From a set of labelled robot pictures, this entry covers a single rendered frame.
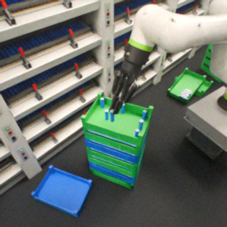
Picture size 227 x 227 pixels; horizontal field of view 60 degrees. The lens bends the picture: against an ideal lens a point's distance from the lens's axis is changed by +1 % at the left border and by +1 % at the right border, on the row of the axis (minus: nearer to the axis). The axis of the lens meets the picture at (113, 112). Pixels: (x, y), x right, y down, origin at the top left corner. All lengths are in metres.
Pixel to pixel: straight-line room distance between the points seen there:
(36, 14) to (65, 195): 1.00
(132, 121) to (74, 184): 0.61
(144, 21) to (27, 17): 0.48
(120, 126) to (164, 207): 0.60
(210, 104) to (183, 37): 0.82
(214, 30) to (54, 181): 1.19
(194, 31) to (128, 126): 0.54
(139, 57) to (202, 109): 0.70
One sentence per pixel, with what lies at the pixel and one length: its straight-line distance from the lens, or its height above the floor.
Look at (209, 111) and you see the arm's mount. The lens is 1.32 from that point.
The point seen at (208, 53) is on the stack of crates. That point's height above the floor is 0.20.
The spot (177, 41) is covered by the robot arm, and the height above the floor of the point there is 0.97.
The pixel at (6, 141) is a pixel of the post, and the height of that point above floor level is 0.41.
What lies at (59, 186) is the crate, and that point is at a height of 0.00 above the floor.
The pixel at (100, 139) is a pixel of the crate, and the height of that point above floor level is 0.44.
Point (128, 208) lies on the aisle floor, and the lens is 1.29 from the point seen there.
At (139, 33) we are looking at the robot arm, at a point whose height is 0.94.
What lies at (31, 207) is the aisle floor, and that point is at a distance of 1.38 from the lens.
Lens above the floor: 1.23
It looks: 46 degrees down
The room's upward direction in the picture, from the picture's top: straight up
